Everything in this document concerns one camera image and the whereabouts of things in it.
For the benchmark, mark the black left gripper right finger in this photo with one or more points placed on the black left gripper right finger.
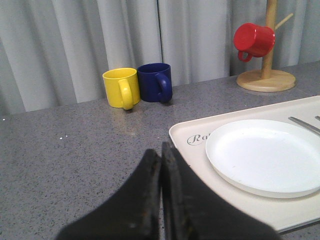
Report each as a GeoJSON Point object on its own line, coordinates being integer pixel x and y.
{"type": "Point", "coordinates": [192, 211]}

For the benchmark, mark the red mug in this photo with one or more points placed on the red mug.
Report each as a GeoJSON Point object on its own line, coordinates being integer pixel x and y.
{"type": "Point", "coordinates": [252, 40]}

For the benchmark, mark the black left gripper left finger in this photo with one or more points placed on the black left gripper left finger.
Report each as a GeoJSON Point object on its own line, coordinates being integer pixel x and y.
{"type": "Point", "coordinates": [131, 213]}

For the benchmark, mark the dark blue mug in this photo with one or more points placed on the dark blue mug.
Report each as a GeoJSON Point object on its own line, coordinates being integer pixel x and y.
{"type": "Point", "coordinates": [155, 82]}

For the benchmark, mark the yellow mug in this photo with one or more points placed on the yellow mug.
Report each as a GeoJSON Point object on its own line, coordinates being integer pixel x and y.
{"type": "Point", "coordinates": [122, 87]}

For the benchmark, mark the white round plate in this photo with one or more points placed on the white round plate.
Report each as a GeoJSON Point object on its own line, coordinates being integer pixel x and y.
{"type": "Point", "coordinates": [267, 158]}

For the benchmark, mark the wooden mug tree stand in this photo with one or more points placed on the wooden mug tree stand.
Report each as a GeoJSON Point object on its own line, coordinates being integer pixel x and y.
{"type": "Point", "coordinates": [267, 79]}

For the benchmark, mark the silver fork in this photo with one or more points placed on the silver fork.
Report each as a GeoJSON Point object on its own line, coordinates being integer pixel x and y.
{"type": "Point", "coordinates": [306, 125]}

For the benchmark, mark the cream rabbit serving tray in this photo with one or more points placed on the cream rabbit serving tray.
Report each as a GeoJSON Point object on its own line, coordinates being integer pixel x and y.
{"type": "Point", "coordinates": [282, 214]}

